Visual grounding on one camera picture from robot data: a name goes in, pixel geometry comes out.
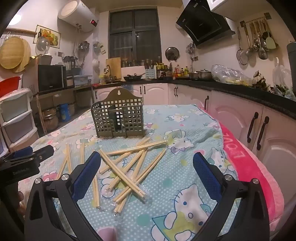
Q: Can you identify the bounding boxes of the row of hanging kitchen utensils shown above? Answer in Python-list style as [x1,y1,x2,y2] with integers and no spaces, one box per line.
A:
[236,20,278,65]

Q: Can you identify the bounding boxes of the glass pot lid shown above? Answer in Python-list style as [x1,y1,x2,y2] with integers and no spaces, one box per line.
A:
[36,36,51,52]

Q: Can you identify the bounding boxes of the red plastic basin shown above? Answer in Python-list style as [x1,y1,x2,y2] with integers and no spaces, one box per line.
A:
[0,76,21,98]

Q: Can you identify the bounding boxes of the wooden storage shelf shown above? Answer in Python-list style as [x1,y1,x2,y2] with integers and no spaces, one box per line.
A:
[32,85,95,137]

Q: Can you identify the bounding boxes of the round bamboo board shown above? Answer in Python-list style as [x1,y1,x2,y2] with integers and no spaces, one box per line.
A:
[0,37,25,69]

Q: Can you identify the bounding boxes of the white plastic drawer unit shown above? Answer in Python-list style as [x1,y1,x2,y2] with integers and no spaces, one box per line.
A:
[0,88,40,149]

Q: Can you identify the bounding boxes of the large grey pot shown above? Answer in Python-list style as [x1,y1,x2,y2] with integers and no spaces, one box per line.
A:
[30,54,53,65]

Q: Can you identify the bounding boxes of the stacked steel pots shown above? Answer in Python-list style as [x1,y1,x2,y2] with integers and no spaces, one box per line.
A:
[42,108,59,131]

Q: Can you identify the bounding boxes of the pink plush blanket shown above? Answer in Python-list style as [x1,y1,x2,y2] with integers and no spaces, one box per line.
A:
[196,104,285,232]

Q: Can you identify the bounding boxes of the grey green bottle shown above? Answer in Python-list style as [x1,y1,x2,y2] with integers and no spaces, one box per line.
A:
[286,42,296,70]

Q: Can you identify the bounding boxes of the black range hood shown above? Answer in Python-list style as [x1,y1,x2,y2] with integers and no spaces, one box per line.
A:
[176,0,235,47]

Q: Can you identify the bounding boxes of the black microwave oven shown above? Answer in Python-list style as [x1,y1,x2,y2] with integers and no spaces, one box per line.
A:
[37,64,67,92]

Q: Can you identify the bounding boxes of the dark kitchen window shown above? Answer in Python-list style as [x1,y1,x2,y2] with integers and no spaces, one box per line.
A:
[108,9,161,59]

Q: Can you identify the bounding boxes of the pile of wooden chopsticks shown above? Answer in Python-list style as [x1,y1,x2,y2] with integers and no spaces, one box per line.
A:
[55,137,168,216]

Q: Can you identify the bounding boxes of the blue tin can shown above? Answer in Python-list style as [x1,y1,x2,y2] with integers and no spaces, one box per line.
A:
[58,103,71,122]

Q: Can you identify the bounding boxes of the plastic bag with greens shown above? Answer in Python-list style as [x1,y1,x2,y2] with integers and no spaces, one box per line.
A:
[272,58,296,98]

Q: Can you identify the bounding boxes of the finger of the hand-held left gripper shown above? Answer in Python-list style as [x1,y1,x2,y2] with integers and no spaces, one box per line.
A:
[0,146,33,163]
[30,145,55,164]

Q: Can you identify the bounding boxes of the steel pot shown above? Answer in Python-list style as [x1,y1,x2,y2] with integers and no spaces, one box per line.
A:
[195,70,213,81]

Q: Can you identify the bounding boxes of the fruit wall picture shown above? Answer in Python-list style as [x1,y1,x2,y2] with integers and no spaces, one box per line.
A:
[36,25,62,49]

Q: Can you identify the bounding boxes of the group of condiment bottles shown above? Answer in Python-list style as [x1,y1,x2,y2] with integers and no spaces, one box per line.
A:
[157,62,192,78]

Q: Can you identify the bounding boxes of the dark round pot lid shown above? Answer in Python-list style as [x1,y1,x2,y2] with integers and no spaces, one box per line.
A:
[165,47,179,61]

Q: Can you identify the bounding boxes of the cartoon cat printed blanket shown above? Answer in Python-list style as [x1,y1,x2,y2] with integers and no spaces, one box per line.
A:
[18,104,238,241]

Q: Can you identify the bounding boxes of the white base kitchen cabinets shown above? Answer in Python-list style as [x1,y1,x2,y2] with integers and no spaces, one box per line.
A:
[92,82,296,232]

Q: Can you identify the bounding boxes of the white water heater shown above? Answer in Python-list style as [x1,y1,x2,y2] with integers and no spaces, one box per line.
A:
[58,0,99,33]

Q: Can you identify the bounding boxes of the round ceiling light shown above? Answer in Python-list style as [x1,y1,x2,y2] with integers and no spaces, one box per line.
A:
[9,13,23,27]

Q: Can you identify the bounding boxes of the round wooden cutting board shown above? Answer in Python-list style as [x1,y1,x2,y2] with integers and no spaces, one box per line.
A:
[14,38,31,72]

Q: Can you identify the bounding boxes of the blender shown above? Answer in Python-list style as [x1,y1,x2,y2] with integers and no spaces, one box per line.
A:
[63,56,75,72]

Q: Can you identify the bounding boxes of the person's left hand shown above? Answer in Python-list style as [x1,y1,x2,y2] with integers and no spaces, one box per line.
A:
[17,190,26,216]

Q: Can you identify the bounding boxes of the wooden stick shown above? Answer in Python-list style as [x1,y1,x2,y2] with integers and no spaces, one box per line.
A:
[36,94,48,135]

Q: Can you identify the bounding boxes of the black kitchen countertop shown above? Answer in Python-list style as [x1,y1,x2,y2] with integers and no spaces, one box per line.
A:
[94,76,296,121]

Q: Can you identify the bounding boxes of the green plastic utensil holder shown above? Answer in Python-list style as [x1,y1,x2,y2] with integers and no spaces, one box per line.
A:
[91,88,147,139]

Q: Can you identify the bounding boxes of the plastic bag with yellow food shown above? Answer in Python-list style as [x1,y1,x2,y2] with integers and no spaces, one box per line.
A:
[211,64,252,86]

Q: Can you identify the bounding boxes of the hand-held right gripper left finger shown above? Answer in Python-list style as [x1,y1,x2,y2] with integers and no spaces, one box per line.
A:
[24,151,104,241]

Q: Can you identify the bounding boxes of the black wok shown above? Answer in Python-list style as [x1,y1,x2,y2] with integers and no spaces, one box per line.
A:
[122,73,146,81]

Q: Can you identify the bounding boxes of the pile of garlic bulbs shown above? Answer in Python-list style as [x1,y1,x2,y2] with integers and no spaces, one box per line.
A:
[252,71,267,88]

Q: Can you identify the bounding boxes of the rectangular wooden cutting board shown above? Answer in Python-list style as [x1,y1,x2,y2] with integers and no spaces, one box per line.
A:
[106,57,121,80]

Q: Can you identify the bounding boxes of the metal utensil rail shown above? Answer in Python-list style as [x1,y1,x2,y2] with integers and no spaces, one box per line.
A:
[240,12,271,28]

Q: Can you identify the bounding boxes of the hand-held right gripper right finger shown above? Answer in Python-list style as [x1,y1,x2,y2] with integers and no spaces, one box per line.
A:
[193,152,271,241]

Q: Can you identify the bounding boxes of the blue white cutlery holder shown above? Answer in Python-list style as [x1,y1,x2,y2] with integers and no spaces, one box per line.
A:
[145,68,158,79]

